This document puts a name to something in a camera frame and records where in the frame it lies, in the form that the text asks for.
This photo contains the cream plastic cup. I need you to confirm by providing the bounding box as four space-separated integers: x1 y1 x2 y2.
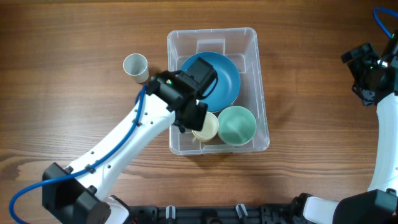
192 112 219 142

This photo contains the dark blue plate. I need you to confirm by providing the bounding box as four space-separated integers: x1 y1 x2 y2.
180 51 241 113
203 90 239 112

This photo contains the mint green bowl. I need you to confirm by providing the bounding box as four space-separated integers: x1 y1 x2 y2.
218 106 257 146

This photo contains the grey plastic cup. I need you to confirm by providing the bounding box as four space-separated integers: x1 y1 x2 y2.
123 54 149 83

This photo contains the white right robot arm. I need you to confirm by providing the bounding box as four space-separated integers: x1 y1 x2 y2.
301 32 397 223

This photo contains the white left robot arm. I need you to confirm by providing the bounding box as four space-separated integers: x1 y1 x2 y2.
42 57 218 223

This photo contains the dark blue plate in bin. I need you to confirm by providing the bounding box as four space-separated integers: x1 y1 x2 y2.
180 51 241 113

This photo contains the clear plastic storage bin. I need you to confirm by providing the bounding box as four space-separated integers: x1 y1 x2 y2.
167 27 270 156

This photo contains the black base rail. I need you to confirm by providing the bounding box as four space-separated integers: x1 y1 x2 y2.
129 203 306 224

